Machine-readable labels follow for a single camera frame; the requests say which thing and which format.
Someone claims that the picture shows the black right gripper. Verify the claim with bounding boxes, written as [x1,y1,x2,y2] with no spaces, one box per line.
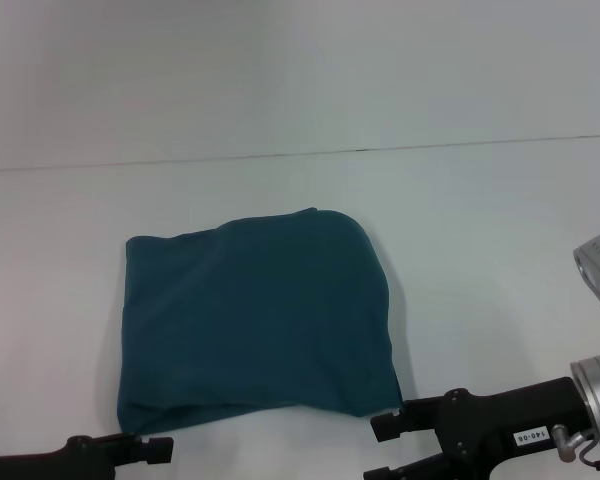
[362,377,594,480]

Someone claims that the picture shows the right arm cable with connector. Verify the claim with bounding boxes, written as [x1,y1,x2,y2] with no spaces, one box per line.
[552,423,600,471]

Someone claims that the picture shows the teal T-shirt pink FREE print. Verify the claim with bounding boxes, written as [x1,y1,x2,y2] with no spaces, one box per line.
[115,207,404,435]

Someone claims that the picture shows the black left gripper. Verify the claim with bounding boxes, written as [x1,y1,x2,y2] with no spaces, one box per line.
[0,434,175,480]

